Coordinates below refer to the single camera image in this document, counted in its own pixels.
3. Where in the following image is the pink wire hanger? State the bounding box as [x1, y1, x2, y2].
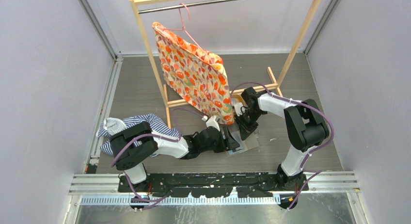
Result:
[162, 3, 206, 53]

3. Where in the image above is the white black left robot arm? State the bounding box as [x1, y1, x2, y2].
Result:
[110, 122, 241, 192]

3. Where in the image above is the tan oval tray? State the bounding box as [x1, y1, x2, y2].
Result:
[231, 94, 247, 113]

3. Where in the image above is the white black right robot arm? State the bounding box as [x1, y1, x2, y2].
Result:
[235, 87, 334, 191]

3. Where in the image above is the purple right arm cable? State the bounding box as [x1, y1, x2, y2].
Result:
[230, 81, 335, 210]

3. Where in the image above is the orange floral garment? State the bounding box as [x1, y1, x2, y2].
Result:
[152, 22, 234, 125]

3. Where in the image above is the blue white striped shirt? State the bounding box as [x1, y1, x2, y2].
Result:
[96, 113, 182, 158]

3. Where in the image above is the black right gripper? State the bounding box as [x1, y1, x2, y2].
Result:
[234, 109, 264, 141]

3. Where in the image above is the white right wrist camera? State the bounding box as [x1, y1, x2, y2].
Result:
[232, 101, 244, 116]

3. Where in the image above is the wooden clothes rack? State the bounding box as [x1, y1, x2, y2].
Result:
[128, 0, 328, 129]

